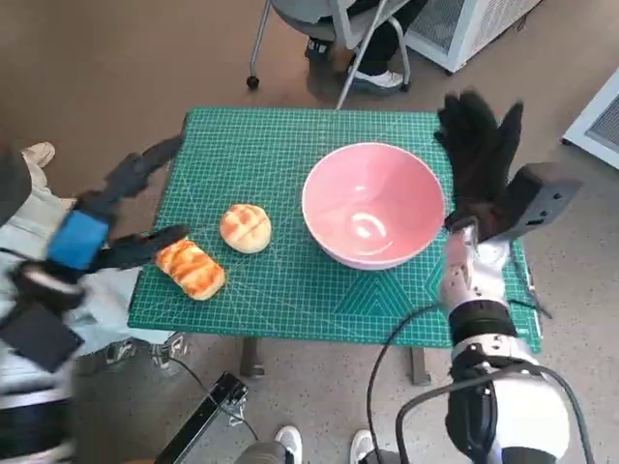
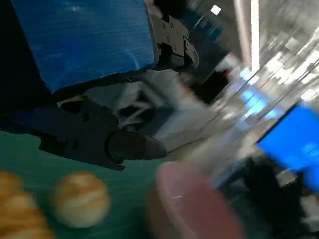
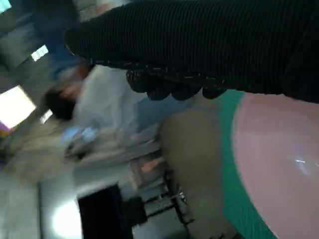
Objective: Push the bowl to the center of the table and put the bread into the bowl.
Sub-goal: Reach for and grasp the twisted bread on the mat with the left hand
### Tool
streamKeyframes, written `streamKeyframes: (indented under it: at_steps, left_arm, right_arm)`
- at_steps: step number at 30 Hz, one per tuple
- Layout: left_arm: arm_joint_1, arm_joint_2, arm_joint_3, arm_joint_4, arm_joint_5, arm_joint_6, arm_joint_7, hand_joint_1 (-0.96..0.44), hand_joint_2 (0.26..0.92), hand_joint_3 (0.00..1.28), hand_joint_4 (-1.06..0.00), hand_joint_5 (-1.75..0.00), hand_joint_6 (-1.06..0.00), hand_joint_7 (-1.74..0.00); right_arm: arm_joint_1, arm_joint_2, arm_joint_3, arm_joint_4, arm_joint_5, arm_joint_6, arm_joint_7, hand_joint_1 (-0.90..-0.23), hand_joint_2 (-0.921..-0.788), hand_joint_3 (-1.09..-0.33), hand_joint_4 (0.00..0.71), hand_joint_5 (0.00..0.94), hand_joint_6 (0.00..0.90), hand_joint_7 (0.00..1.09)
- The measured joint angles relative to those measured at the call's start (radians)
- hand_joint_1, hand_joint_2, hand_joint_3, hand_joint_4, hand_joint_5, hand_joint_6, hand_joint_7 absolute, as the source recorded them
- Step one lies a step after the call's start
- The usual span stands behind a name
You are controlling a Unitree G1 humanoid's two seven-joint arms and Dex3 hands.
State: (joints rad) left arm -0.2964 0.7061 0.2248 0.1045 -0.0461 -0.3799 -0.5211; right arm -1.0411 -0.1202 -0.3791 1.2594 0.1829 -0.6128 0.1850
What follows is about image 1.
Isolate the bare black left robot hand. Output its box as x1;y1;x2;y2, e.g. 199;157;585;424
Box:
45;133;192;287

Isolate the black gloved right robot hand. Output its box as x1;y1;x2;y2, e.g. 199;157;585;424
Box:
433;91;526;241

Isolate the pink bowl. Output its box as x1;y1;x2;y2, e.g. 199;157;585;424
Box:
302;142;447;271

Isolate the rectangular striped toy bread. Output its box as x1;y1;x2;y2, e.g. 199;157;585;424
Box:
154;240;226;302

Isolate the round scored toy bread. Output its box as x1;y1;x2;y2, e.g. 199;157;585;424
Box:
220;203;273;254

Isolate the white mesh cabinet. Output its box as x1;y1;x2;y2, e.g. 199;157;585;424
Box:
403;0;541;74
560;66;619;171

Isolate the grey office chair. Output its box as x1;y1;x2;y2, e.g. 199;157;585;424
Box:
246;0;412;110

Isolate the dark table leg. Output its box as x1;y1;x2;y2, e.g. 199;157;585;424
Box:
240;336;266;379
409;346;431;387

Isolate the green cutting mat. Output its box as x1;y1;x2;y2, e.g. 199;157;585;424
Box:
127;106;543;353

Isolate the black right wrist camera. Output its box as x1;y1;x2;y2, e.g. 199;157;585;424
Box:
497;162;581;241

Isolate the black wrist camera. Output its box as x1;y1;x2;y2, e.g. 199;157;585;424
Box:
497;162;581;241
0;304;86;373

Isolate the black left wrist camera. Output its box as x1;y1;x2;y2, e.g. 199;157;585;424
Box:
0;304;86;373

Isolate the black floor cable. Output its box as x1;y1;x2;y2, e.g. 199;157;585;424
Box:
166;356;260;442

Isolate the black metal rail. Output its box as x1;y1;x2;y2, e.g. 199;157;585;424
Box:
154;370;251;464

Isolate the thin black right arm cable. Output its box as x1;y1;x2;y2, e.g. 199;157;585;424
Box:
366;302;458;455

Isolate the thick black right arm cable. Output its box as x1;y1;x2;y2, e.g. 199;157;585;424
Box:
396;369;597;464

